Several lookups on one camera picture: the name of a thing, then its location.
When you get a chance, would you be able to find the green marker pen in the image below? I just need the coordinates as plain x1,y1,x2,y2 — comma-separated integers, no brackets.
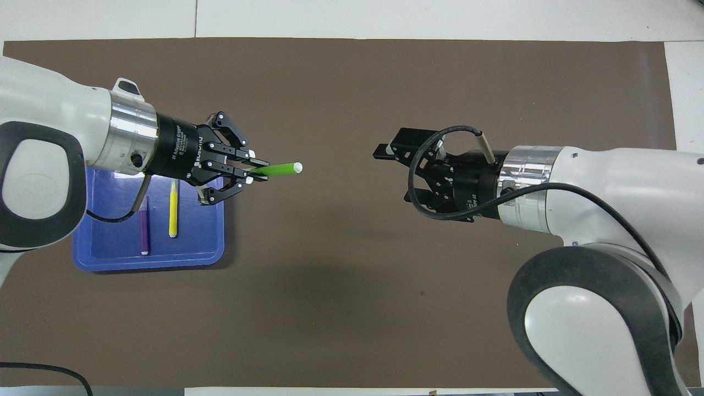
250,162,304,178

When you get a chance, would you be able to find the brown table mat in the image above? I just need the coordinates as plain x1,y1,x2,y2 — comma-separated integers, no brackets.
0,37,702,388

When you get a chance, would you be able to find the yellow marker pen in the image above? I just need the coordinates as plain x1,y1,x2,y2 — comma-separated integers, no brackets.
168,179,179,238

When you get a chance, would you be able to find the blue plastic tray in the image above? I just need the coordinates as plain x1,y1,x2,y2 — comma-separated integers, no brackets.
73,165,225,272

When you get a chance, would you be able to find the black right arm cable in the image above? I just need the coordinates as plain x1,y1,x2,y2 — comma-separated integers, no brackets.
408,125,684,342

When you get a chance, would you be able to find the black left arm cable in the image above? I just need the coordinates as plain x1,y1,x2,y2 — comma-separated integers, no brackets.
85,175,152,224

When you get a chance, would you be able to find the thin black loose cable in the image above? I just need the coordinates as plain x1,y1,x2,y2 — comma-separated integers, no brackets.
0,361,94,396

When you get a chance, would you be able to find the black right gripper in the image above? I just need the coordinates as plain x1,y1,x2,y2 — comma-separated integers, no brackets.
373,128,510,222

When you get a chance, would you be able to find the purple marker pen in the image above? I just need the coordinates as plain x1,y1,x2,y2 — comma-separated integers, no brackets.
139,197,150,256

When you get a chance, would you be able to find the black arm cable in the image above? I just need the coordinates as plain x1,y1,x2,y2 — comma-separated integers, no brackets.
85,175,152,224
408,125,684,342

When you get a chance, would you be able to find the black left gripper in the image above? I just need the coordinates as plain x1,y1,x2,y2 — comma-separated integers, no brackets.
156,112,270,207

